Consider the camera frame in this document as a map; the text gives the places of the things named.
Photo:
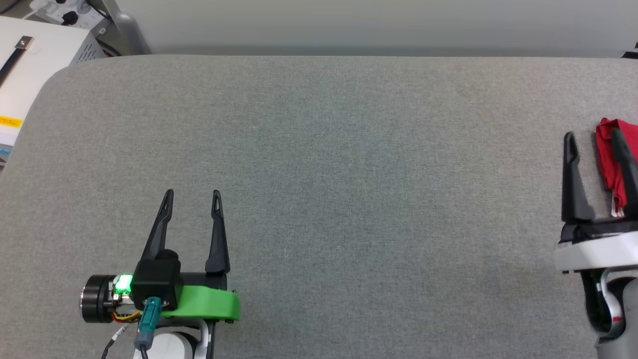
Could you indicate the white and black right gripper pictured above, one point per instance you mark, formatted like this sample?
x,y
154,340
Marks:
x,y
598,249

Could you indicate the white box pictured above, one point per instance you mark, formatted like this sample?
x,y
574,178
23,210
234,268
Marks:
x,y
45,65

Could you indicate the grey metal frame leg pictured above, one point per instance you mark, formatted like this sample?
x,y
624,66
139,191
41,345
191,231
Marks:
x,y
127,32

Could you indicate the white and grey right arm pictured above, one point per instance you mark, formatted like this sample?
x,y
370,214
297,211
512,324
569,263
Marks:
x,y
623,319

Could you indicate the red and white jersey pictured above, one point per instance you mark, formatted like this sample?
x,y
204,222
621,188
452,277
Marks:
x,y
604,154

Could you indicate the white power strip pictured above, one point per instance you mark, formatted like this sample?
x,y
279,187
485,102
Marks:
x,y
82,17

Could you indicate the white and grey left arm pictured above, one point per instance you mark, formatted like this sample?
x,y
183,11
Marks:
x,y
169,346

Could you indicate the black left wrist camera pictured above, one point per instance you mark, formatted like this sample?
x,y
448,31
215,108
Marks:
x,y
157,279

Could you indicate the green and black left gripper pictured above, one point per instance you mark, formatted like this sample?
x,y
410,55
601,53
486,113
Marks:
x,y
209,301

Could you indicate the black bracket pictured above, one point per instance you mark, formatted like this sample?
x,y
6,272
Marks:
x,y
632,54

